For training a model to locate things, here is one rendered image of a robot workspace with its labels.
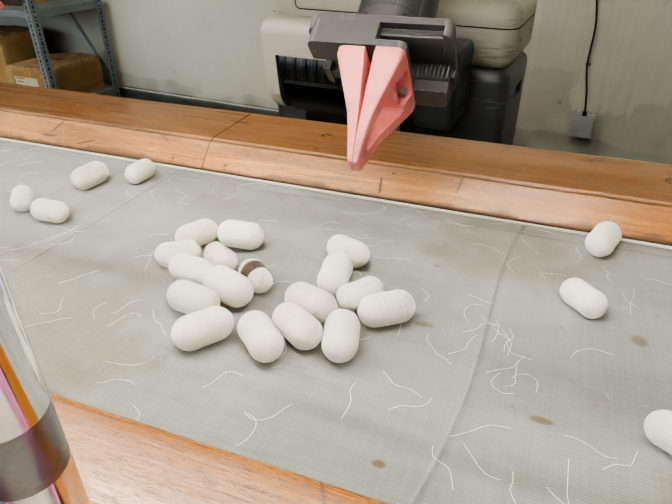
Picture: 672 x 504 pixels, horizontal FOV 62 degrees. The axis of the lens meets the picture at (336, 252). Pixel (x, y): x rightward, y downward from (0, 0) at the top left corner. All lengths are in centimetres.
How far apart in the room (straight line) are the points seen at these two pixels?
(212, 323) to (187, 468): 10
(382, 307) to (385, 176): 20
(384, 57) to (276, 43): 63
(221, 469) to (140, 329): 14
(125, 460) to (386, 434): 12
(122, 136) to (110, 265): 23
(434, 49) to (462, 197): 14
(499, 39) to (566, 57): 119
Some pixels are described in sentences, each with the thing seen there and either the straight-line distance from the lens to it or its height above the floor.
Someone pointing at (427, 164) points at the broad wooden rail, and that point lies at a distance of 52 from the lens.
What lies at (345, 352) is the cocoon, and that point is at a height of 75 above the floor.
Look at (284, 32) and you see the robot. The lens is 100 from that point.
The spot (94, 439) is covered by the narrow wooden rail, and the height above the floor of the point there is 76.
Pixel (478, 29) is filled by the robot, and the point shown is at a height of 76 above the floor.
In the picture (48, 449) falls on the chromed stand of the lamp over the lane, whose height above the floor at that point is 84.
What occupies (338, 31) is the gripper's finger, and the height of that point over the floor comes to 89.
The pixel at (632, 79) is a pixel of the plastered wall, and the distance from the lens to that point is 236.
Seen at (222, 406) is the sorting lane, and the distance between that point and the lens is 31.
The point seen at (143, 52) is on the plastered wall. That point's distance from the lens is 323.
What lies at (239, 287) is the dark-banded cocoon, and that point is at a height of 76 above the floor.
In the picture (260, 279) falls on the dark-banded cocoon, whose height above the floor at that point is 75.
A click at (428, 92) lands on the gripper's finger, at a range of 43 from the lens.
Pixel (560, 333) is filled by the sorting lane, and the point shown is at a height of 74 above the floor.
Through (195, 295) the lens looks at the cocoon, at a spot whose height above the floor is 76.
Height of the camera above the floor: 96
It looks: 32 degrees down
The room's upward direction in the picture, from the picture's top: straight up
